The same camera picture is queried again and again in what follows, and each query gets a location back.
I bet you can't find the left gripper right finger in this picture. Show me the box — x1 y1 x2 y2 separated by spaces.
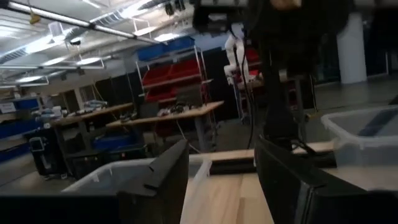
254 135 398 224

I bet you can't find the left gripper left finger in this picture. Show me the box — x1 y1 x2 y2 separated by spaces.
0 139 190 224

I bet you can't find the white pillar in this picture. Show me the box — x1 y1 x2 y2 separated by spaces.
336 12 368 85

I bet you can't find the clear plastic bin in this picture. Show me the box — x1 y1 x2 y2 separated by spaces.
61 154 213 224
321 105 398 175

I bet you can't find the blue floor crate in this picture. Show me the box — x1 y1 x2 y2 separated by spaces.
92 133 139 152

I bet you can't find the wooden work table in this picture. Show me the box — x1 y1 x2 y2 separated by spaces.
105 100 225 153

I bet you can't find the wooden workbench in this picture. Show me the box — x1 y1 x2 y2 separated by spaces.
49 101 135 147

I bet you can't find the black equipment case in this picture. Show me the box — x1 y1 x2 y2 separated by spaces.
24 127 105 181

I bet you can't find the red and blue bin rack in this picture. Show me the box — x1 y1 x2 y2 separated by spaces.
135 35 215 105

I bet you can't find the blue storage bin shelf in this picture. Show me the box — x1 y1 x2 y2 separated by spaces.
0 95 43 163

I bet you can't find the white ceiling vent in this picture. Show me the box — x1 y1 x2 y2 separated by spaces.
48 21 65 42

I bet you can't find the black overhead light bar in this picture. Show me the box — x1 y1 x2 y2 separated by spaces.
0 0 160 44

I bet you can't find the yellow hanging hook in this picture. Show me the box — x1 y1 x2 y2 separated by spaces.
28 9 42 26

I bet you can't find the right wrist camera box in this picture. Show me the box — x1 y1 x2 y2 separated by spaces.
192 0 249 34

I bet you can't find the black hanging cable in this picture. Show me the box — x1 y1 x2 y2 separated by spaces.
241 43 255 150

